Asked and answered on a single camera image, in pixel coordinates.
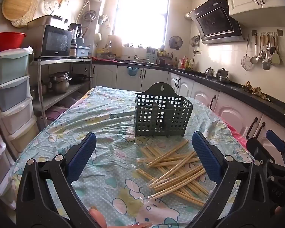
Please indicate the pastel plastic drawer tower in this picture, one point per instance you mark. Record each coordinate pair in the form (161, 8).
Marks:
(18, 125)

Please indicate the hello kitty patterned tablecloth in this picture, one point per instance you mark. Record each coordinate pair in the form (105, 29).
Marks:
(110, 182)

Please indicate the metal storage shelf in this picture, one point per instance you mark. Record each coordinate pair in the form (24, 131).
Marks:
(46, 96)

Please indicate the blue hanging door bin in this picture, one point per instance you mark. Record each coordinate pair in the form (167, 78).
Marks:
(132, 71)

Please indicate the round bamboo tray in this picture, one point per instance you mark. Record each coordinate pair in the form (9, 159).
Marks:
(14, 10)

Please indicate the purple lidded storage box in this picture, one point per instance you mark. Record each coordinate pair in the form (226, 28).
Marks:
(54, 112)

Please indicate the white upper cabinet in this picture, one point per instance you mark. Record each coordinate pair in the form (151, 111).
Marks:
(258, 13)

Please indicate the wooden cutting board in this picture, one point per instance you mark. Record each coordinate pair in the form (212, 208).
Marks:
(115, 45)

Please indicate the blue plastic tray box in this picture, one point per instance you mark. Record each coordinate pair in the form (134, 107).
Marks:
(82, 51)

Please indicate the black frying pan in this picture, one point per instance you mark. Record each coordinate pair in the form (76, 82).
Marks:
(79, 78)

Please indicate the black blender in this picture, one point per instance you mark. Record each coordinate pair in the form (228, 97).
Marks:
(76, 30)

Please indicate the small wall fan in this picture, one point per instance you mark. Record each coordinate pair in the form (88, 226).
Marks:
(175, 42)

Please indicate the stainless steel stacked pots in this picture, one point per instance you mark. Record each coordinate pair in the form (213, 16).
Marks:
(60, 82)

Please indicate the steel kettle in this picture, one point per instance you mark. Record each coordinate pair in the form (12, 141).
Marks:
(222, 75)

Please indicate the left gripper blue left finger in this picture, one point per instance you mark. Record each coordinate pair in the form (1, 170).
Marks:
(35, 206)

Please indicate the hanging wire strainer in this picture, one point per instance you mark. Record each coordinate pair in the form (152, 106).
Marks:
(245, 61)

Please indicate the dark green plastic utensil basket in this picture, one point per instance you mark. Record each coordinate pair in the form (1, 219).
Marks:
(159, 111)

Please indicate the bamboo chopstick pair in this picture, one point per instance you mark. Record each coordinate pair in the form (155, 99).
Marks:
(177, 186)
(174, 169)
(168, 153)

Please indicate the small steel teapot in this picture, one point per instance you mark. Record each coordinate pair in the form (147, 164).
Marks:
(209, 73)

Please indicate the hanging green spatula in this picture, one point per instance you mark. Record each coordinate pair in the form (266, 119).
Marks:
(275, 55)

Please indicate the black microwave oven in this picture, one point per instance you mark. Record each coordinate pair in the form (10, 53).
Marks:
(48, 41)

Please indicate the left hand fingers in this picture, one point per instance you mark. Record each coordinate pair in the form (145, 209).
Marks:
(99, 218)

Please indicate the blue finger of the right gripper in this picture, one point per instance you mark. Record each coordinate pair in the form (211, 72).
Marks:
(275, 140)

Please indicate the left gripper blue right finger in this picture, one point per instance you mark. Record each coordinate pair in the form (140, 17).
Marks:
(240, 198)

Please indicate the hanging metal ladle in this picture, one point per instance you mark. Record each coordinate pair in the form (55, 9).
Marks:
(254, 59)

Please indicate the black range hood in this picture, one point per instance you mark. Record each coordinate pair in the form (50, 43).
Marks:
(215, 24)

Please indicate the red plastic basin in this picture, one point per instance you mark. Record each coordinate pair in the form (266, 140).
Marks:
(11, 40)

